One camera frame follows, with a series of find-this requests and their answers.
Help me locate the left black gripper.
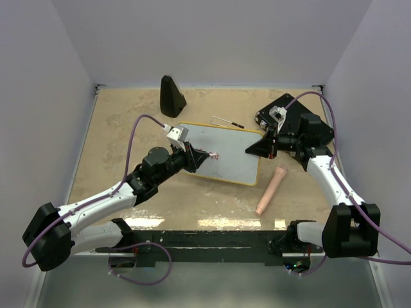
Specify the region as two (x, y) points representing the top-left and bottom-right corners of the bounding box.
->
(155, 140), (208, 185)

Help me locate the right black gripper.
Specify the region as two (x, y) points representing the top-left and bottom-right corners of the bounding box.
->
(245, 124), (303, 160)

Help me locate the yellow framed whiteboard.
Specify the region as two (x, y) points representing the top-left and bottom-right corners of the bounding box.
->
(180, 122), (263, 186)

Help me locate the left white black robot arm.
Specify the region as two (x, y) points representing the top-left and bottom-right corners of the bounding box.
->
(22, 142), (214, 271)

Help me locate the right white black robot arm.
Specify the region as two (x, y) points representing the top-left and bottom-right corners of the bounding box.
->
(245, 113), (380, 258)

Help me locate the black flat electronic box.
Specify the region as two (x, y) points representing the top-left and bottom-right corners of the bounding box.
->
(254, 93), (334, 145)

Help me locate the black wedge stand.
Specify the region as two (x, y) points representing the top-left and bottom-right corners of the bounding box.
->
(160, 75), (187, 118)

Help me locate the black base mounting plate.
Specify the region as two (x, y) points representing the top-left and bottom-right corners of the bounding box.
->
(94, 229), (325, 269)

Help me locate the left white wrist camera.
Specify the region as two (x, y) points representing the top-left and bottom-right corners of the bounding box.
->
(163, 124), (189, 151)

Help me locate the pink plastic handle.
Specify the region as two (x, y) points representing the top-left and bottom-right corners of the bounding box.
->
(254, 164), (287, 216)

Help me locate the metal wire board stand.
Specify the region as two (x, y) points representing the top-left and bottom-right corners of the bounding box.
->
(211, 115), (245, 129)

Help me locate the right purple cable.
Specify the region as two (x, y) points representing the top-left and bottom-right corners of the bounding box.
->
(282, 90), (411, 277)

